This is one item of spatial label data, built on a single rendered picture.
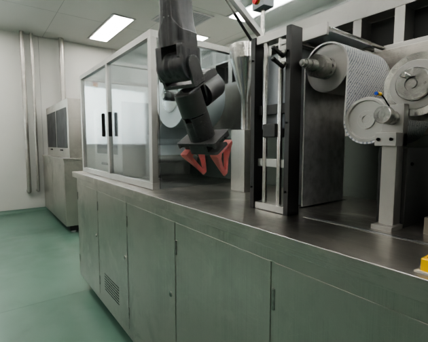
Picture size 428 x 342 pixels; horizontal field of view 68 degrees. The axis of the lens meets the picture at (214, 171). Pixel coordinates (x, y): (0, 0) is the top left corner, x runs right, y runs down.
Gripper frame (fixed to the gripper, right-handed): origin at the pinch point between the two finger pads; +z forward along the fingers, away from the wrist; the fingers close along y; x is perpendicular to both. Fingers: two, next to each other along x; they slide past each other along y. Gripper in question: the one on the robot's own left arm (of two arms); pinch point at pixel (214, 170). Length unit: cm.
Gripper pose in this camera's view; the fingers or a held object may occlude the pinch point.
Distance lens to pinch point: 73.9
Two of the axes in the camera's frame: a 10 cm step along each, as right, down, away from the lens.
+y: -8.2, -0.5, 5.7
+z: 2.8, 8.3, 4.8
